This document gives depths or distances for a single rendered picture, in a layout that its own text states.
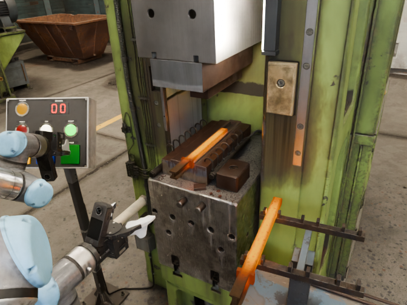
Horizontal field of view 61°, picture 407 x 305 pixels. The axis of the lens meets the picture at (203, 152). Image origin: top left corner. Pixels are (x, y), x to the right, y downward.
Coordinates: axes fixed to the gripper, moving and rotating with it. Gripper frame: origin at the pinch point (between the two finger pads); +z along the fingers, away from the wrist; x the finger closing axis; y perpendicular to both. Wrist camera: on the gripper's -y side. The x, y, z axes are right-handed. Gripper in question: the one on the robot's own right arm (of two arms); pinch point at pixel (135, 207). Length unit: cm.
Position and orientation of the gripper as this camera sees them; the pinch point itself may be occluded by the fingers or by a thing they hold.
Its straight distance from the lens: 105.9
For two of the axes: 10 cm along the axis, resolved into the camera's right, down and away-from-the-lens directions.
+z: 4.9, -4.3, 7.6
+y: 0.4, 8.8, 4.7
